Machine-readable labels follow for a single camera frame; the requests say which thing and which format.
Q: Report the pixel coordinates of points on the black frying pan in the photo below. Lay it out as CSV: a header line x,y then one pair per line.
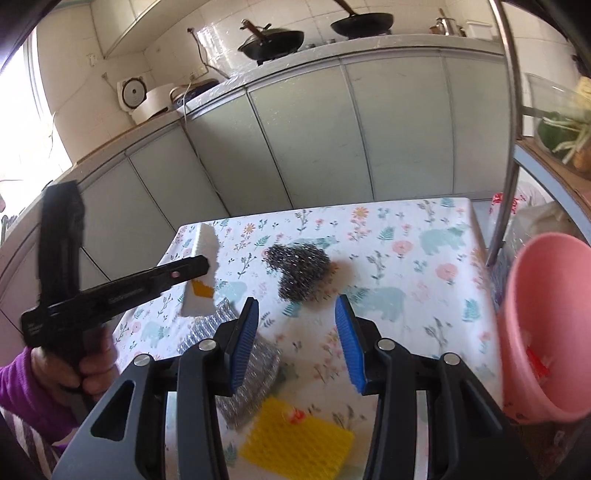
x,y
364,23

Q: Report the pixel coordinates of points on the pink plastic bin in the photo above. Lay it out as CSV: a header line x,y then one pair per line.
x,y
549,314

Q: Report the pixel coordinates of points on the floral tablecloth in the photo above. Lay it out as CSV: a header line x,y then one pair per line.
x,y
415,277

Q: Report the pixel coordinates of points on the striped knit sweater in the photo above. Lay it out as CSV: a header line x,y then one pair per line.
x,y
23,452

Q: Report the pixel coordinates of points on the large yellow foam net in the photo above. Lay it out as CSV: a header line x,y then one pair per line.
x,y
295,443

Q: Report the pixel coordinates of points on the green potted plant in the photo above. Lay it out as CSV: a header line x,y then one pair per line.
x,y
561,134

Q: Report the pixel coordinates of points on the red-printed white plastic bag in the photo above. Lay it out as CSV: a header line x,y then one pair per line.
x,y
540,221

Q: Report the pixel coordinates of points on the dark flat appliance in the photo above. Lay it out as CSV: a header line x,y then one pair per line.
x,y
196,92

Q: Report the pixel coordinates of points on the steel wool scrubber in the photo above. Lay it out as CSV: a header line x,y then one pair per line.
x,y
298,270

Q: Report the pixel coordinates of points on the person's left forearm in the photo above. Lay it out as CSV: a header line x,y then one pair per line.
x,y
27,397

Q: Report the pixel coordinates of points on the white container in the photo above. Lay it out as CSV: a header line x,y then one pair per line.
x,y
476,30

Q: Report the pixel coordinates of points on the white wall socket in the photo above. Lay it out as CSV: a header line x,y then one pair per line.
x,y
200,72

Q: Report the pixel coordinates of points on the orange white snack wrapper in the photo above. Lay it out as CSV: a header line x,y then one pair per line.
x,y
201,244

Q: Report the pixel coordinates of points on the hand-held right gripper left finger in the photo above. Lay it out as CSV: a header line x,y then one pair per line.
x,y
240,341

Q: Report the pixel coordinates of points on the person's left hand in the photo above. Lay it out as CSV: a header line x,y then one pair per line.
x,y
101,369

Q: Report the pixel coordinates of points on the silver foil wrapper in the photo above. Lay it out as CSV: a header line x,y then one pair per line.
x,y
258,374

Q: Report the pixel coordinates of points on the steel pot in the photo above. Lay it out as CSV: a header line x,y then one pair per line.
x,y
450,25

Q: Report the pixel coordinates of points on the white rice cooker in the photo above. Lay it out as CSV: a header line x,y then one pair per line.
x,y
147,99

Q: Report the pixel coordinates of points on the grey kitchen counter cabinet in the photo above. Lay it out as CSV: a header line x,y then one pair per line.
x,y
300,138

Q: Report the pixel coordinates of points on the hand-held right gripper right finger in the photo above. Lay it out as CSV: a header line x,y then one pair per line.
x,y
351,341

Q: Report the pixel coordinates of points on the upper wall cabinet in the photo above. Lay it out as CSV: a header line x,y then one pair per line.
x,y
134,23

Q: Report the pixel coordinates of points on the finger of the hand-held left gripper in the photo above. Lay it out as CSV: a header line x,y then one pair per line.
x,y
157,279

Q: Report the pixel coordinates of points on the metal shelf rack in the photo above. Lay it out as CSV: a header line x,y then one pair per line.
x,y
508,138

